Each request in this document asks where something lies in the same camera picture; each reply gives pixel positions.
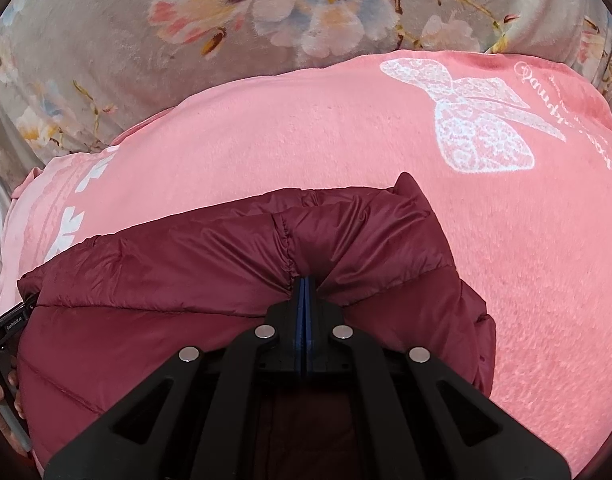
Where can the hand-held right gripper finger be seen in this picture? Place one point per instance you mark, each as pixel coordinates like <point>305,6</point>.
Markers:
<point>309,325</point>
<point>300,325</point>

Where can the maroon puffer jacket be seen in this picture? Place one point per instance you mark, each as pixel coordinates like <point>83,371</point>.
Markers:
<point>136,285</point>

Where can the pink fleece blanket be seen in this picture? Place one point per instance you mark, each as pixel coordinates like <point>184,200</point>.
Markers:
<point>336,135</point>

